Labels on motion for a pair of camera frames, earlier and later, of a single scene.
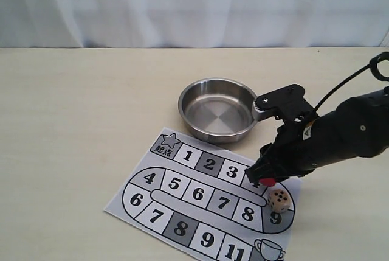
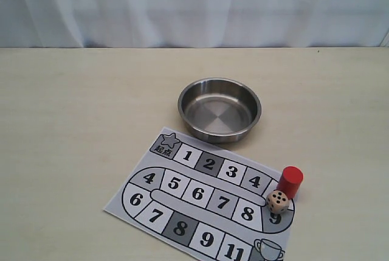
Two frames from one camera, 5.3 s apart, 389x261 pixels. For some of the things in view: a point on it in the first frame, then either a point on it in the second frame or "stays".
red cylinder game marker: (270, 182) to (290, 181)
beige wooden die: (279, 201) stays
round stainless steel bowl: (216, 110) stays
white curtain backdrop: (193, 8) stays
